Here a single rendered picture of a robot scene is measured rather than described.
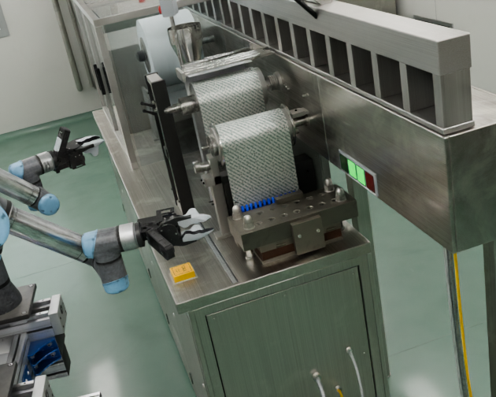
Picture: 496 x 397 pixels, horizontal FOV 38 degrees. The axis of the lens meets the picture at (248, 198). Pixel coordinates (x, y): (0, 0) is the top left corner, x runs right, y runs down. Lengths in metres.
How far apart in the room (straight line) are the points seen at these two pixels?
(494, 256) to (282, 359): 0.85
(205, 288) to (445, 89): 1.03
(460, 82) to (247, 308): 1.05
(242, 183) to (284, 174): 0.15
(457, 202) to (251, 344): 0.95
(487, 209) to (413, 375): 1.56
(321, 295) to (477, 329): 1.25
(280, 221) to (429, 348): 1.30
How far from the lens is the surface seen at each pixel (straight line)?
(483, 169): 1.74
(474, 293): 3.73
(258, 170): 2.42
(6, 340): 2.71
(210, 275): 2.34
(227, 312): 2.30
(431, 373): 3.24
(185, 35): 2.99
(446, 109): 1.66
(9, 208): 2.08
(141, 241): 2.02
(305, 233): 2.31
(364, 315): 2.50
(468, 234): 1.79
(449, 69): 1.63
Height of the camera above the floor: 2.04
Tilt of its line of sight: 24 degrees down
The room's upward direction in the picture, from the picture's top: 11 degrees counter-clockwise
